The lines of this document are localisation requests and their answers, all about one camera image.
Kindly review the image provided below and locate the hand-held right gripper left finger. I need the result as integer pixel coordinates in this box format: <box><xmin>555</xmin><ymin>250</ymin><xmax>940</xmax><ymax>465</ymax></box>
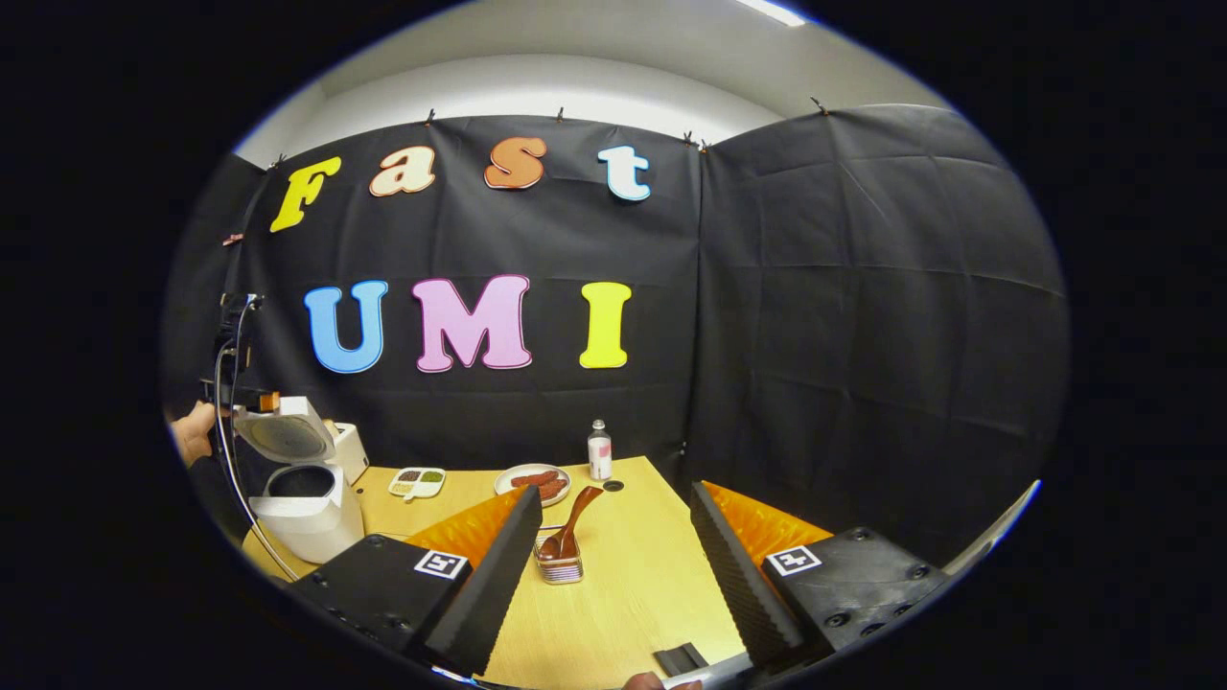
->
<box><xmin>288</xmin><ymin>485</ymin><xmax>544</xmax><ymax>678</ymax></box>

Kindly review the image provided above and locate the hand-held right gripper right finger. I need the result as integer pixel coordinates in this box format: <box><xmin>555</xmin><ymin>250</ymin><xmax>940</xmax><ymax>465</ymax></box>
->
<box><xmin>690</xmin><ymin>481</ymin><xmax>960</xmax><ymax>672</ymax></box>

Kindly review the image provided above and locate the wire chopstick holder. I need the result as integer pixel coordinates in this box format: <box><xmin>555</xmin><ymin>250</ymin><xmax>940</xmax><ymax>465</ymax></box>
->
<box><xmin>534</xmin><ymin>525</ymin><xmax>586</xmax><ymax>586</ymax></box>

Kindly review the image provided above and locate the brown wooden spoon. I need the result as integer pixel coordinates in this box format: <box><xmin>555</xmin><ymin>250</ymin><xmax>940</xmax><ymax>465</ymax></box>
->
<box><xmin>539</xmin><ymin>485</ymin><xmax>605</xmax><ymax>562</ymax></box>

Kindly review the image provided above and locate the white rice cooker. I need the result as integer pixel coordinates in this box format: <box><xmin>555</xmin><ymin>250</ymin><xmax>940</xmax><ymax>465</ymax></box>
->
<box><xmin>233</xmin><ymin>396</ymin><xmax>367</xmax><ymax>564</ymax></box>

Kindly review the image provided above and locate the small black block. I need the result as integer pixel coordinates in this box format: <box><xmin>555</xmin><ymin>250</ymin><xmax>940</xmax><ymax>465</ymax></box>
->
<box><xmin>654</xmin><ymin>643</ymin><xmax>710</xmax><ymax>677</ymax></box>

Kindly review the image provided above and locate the round white plate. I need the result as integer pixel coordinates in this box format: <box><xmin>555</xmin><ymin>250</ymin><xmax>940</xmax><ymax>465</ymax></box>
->
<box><xmin>494</xmin><ymin>464</ymin><xmax>572</xmax><ymax>508</ymax></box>

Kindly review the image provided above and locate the white toaster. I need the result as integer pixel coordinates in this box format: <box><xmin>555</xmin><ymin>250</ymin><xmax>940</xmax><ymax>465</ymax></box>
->
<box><xmin>321</xmin><ymin>420</ymin><xmax>370</xmax><ymax>485</ymax></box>

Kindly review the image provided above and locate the divided white bean dish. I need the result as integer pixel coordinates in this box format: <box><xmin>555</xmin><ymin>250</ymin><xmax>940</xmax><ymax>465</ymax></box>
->
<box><xmin>388</xmin><ymin>467</ymin><xmax>448</xmax><ymax>502</ymax></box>

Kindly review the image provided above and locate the black backdrop cloth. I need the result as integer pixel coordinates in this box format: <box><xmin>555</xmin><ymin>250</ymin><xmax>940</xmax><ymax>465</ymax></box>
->
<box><xmin>161</xmin><ymin>103</ymin><xmax>1073</xmax><ymax>566</ymax></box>

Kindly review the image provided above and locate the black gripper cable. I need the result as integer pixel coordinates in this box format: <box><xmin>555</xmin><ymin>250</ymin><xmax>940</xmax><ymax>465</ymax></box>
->
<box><xmin>213</xmin><ymin>297</ymin><xmax>289</xmax><ymax>581</ymax></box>

